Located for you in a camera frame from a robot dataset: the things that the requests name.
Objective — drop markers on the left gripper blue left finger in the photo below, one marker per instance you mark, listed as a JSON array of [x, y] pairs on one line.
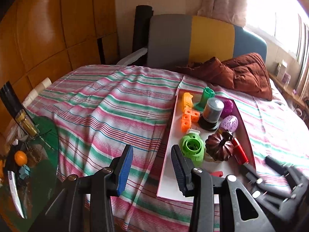
[[123, 168]]

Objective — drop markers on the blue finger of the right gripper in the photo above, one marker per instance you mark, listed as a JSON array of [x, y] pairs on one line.
[[273, 164], [250, 173]]

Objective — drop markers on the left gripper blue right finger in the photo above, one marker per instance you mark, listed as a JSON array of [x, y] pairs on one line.
[[182, 169]]

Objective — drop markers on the red metallic cylinder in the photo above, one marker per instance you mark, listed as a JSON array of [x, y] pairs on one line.
[[239, 153]]

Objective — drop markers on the green white plug-in device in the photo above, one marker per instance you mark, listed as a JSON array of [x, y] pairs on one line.
[[192, 146]]

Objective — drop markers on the brown pumpkin figure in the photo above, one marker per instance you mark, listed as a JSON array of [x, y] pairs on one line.
[[219, 146]]

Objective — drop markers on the orange cube block cluster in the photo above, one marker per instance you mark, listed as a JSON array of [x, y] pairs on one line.
[[189, 116]]

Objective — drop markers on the clear jar with black lid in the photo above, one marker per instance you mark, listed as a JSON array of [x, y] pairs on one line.
[[211, 114]]

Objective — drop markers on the lilac egg-shaped case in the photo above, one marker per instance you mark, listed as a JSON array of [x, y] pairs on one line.
[[229, 123]]

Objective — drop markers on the yellow orange plastic comb piece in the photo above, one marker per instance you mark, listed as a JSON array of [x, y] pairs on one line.
[[187, 100]]

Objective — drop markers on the magenta perforated stand piece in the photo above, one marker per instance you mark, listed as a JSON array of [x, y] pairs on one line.
[[228, 108]]

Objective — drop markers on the green plastic stand piece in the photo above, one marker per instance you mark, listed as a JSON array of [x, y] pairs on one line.
[[207, 93]]

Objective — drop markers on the red puzzle piece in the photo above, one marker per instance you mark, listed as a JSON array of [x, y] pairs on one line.
[[217, 173]]

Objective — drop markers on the striped pink green bedsheet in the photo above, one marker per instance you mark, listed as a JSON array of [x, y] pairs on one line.
[[99, 109]]

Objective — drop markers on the wooden side shelf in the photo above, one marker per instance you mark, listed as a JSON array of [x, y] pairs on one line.
[[288, 92]]

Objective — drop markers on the green glass side table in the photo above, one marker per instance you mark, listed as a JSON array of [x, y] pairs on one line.
[[26, 189]]

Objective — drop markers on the white box on shelf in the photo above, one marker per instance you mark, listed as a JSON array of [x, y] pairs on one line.
[[281, 69]]

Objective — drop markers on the rust brown quilted blanket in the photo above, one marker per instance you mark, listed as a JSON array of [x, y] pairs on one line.
[[246, 73]]

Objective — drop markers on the orange fruit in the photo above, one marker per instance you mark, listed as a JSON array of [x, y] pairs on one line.
[[20, 158]]

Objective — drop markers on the grey yellow blue headboard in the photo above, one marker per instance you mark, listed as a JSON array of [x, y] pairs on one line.
[[178, 40]]

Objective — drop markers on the beige curtain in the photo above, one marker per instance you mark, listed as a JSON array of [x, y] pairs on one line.
[[230, 11]]

